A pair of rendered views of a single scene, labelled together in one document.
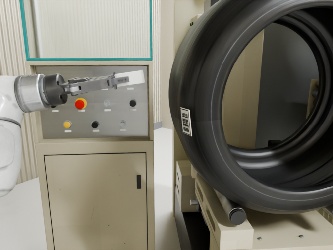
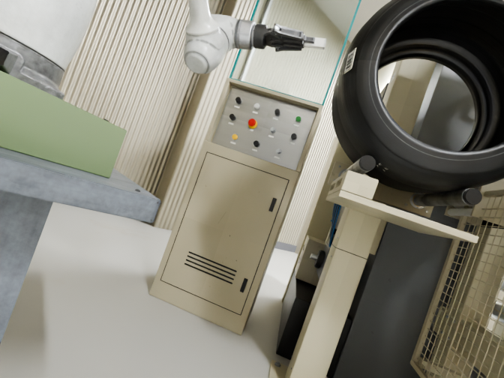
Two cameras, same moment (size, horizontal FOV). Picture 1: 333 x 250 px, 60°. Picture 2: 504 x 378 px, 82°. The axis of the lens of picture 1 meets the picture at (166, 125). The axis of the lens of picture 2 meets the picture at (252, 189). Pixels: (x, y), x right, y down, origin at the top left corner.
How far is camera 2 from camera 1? 0.64 m
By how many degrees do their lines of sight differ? 21
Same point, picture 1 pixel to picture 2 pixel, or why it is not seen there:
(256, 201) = (389, 142)
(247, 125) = not seen: hidden behind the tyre
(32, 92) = (247, 25)
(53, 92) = (260, 31)
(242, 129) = not seen: hidden behind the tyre
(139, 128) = (291, 160)
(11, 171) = (215, 53)
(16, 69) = (199, 134)
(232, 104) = not seen: hidden behind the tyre
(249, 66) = (409, 104)
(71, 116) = (240, 131)
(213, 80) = (382, 31)
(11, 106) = (230, 30)
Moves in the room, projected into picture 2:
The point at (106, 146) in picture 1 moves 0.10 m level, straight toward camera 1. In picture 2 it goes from (258, 162) to (258, 160)
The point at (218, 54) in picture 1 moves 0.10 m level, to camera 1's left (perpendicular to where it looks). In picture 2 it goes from (391, 14) to (354, 8)
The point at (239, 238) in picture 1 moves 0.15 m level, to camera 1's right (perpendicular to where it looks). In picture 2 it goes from (363, 183) to (420, 202)
